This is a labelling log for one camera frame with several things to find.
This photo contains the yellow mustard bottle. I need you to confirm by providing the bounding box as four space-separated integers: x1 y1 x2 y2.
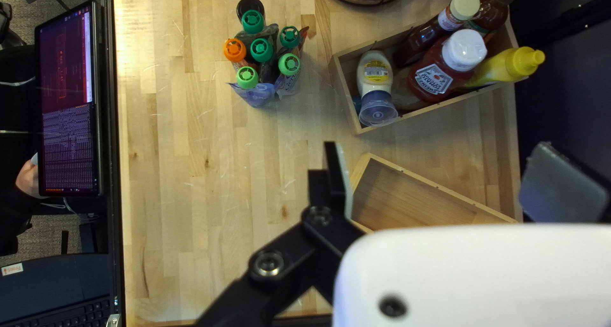
460 46 546 89

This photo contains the dark sauce bottle cream cap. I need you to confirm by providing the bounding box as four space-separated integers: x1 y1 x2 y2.
396 0 481 67

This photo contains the wooden box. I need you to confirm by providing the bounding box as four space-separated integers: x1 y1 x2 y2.
348 153 518 234
329 17 521 137

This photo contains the ketchup bottle white cap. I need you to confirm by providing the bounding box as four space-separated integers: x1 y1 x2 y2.
406 28 488 105

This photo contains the dark sauce bottle brown cap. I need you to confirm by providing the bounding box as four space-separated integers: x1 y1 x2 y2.
465 0 523 39

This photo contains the dark green cap pouch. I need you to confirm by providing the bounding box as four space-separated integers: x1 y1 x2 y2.
241 9 266 36
249 37 275 79
278 25 310 55

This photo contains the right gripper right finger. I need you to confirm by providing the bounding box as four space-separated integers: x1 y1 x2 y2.
518 142 611 223

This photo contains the spice jar black lid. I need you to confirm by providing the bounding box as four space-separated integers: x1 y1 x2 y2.
236 0 265 22

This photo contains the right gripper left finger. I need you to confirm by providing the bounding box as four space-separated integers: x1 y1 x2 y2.
196 142 366 327

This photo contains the black laptop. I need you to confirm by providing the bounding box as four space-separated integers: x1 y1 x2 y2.
0 253 121 327

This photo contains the lit dark display screen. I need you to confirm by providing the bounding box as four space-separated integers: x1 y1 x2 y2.
34 0 105 198

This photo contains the person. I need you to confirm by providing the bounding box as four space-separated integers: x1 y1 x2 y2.
0 2 41 256

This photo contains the light green cap pouch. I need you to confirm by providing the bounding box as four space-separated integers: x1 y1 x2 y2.
276 52 302 98
228 66 277 109

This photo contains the white mayonnaise bottle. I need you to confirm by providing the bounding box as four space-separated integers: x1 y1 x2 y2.
355 50 399 127

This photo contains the orange cap pouch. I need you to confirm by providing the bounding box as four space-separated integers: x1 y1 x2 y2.
223 38 249 72

